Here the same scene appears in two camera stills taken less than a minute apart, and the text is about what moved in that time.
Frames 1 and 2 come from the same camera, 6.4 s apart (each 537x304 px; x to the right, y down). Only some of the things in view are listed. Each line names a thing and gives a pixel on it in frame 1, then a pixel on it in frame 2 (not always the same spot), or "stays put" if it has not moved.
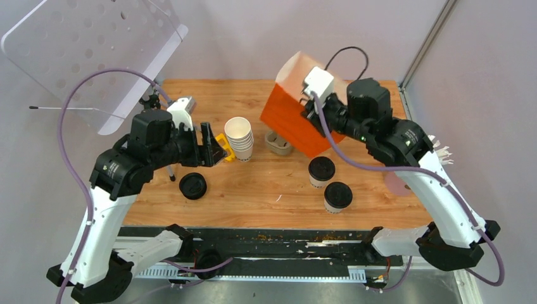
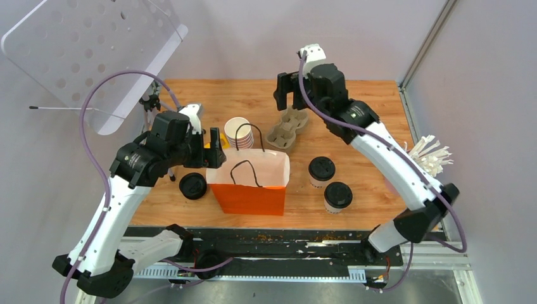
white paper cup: x=332 y=209 stays put
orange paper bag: x=282 y=113 → x=251 y=181
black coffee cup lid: x=321 y=168 stays put
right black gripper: x=311 y=112 → x=288 y=83
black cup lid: x=337 y=194 stays put
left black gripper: x=212 y=151 stays put
